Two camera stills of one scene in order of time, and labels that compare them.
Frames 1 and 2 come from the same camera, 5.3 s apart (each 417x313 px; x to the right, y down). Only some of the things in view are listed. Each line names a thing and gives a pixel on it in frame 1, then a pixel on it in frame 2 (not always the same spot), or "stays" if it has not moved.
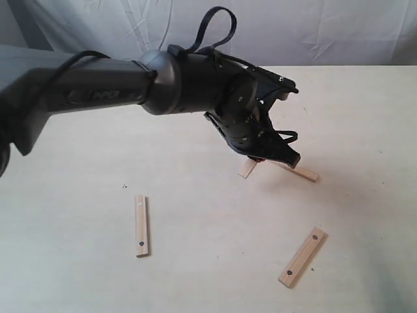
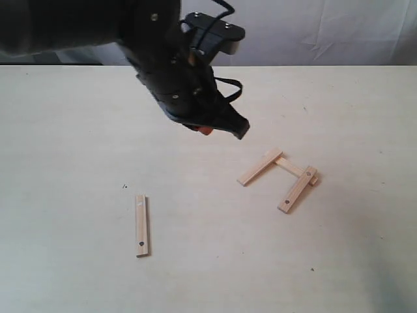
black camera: [268, 86] to [212, 37]
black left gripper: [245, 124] to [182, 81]
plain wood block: [302, 172] stays
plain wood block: [247, 167] to [264, 163]
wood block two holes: [316, 238] to [297, 190]
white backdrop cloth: [267, 32] stays
